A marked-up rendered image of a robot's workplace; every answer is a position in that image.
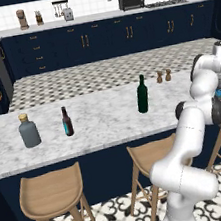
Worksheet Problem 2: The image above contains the small wooden shaker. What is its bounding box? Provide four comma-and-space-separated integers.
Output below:
163, 68, 174, 83
155, 70, 165, 85

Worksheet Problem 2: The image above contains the navy tall cabinet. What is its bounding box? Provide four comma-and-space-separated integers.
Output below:
204, 0, 221, 44

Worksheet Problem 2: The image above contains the dark green glass bottle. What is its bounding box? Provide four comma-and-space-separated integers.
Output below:
132, 74, 152, 115

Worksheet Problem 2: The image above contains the black hob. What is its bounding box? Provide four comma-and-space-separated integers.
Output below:
143, 0, 190, 11

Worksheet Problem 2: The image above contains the navy base cupboard run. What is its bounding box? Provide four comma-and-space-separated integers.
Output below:
0, 0, 221, 83

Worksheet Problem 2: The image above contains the black toaster oven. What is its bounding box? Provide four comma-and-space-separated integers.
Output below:
117, 0, 148, 13

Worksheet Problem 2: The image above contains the brown bottle with blue label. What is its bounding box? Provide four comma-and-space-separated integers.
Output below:
59, 105, 76, 138

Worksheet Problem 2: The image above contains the silver toaster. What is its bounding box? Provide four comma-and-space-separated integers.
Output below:
62, 6, 76, 23

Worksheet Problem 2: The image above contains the dark knife block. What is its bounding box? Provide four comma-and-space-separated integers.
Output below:
33, 9, 45, 27

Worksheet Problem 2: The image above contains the grey bottle with gold cap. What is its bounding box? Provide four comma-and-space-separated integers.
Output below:
16, 111, 43, 150

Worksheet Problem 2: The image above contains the brown coffee grinder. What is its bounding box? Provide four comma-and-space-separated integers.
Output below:
15, 7, 31, 32

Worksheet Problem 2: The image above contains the grey dishwasher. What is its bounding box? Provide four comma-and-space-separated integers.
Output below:
0, 44, 17, 105

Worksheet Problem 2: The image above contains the rail with hanging tools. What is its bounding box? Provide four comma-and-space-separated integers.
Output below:
51, 0, 72, 20

